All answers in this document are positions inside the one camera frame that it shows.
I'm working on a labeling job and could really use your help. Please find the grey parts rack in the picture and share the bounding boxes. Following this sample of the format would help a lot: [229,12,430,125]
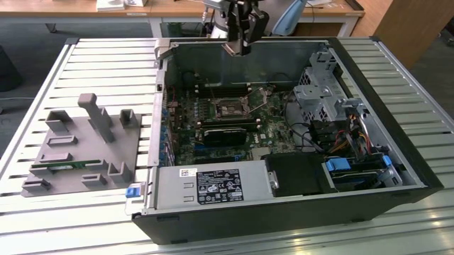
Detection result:
[20,92,149,199]

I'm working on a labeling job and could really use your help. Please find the black RAM slot bank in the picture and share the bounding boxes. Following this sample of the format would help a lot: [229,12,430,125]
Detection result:
[196,82,251,98]

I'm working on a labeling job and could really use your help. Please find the black internal cables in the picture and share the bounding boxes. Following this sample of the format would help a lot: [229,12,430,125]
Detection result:
[288,121,327,155]

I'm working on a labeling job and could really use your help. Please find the green motherboard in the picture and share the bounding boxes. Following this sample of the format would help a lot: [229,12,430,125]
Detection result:
[164,84,310,165]

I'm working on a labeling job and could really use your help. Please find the black open PC case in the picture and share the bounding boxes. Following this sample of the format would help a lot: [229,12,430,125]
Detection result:
[131,36,446,245]

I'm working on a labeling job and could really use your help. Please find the black graphics card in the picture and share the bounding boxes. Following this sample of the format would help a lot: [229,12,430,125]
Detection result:
[197,127,247,148]

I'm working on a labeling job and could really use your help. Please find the coloured wire bundle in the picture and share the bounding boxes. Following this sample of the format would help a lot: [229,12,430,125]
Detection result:
[327,114,372,160]

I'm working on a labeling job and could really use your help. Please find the black plastic shroud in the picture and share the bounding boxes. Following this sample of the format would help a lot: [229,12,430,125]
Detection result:
[264,153,336,198]

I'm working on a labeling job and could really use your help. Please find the black hard disk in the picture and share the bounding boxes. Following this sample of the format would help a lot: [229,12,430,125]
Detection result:
[328,169,380,192]

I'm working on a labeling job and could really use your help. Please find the CPU socket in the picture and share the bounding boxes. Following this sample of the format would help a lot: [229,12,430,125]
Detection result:
[211,97,251,120]

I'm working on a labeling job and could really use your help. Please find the silver power supply unit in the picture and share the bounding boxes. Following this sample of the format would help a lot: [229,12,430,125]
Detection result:
[143,164,276,213]

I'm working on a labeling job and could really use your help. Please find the green box under desk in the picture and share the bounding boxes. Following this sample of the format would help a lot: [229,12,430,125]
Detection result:
[165,22,185,38]

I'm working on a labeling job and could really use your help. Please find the silver metal latch handle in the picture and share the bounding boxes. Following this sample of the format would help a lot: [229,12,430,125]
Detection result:
[267,171,280,189]

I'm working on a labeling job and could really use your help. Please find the blue disk carrier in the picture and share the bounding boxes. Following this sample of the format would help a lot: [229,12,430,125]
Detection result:
[324,158,352,173]

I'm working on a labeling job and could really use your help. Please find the wooden desk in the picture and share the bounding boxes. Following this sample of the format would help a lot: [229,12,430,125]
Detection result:
[0,0,153,34]
[148,0,366,38]

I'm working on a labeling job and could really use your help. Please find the installed black RAM sticks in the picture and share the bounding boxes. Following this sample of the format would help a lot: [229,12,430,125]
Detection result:
[200,118,258,131]

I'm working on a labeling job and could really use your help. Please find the metal drive cage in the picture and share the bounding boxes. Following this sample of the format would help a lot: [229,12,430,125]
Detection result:
[292,52,370,123]

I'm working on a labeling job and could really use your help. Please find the white papers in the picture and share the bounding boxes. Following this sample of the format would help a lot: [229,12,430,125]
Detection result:
[306,0,347,9]

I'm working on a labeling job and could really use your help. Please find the silver chipset heatsink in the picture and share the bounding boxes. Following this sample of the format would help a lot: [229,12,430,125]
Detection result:
[250,148,270,160]

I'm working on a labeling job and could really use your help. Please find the wooden cabinet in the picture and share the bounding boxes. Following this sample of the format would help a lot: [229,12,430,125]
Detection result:
[350,0,454,70]

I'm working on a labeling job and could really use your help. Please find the thin wire locking lever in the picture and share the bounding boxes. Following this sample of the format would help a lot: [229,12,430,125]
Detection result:
[204,79,219,104]

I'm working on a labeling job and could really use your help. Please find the green RAM stick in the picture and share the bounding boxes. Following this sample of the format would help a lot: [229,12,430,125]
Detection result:
[31,158,103,171]

